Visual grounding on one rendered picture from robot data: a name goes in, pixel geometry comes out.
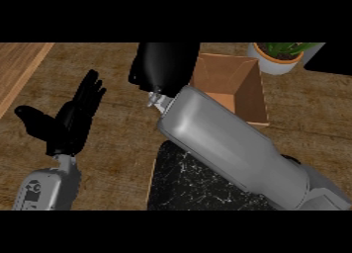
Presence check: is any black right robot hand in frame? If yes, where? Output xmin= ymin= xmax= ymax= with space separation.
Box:
xmin=127 ymin=42 xmax=201 ymax=99

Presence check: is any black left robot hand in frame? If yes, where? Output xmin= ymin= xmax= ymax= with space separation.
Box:
xmin=13 ymin=69 xmax=108 ymax=157

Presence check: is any brown cardboard box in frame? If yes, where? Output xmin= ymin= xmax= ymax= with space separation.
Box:
xmin=187 ymin=52 xmax=272 ymax=129

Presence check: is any black marble tray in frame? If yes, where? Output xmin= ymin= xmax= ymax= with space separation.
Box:
xmin=146 ymin=139 xmax=278 ymax=211

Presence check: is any light wooden board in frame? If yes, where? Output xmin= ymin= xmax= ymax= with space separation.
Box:
xmin=0 ymin=42 xmax=57 ymax=135

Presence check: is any white potted green plant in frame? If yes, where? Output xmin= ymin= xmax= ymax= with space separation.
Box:
xmin=245 ymin=42 xmax=326 ymax=76

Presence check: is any black appliance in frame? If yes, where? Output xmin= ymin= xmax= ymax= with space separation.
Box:
xmin=301 ymin=42 xmax=352 ymax=78

